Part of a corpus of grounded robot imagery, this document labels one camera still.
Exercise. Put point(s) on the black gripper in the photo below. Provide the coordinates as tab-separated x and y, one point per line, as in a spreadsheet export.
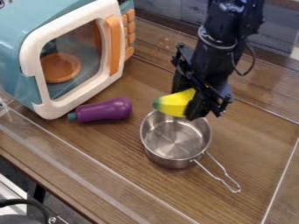
203	69

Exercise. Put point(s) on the yellow toy banana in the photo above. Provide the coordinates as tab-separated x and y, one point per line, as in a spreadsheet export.
173	104

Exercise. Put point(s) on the silver pot with wire handle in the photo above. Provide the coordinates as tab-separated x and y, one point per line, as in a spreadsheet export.
177	144

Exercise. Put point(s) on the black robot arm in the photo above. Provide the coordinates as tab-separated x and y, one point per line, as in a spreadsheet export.
233	20

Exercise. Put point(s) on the purple toy eggplant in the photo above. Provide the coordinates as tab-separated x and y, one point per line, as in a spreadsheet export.
110	110

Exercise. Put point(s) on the blue toy microwave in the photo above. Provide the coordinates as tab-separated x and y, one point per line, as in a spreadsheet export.
93	29

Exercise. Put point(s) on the clear acrylic barrier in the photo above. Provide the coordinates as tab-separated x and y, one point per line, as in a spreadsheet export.
103	196

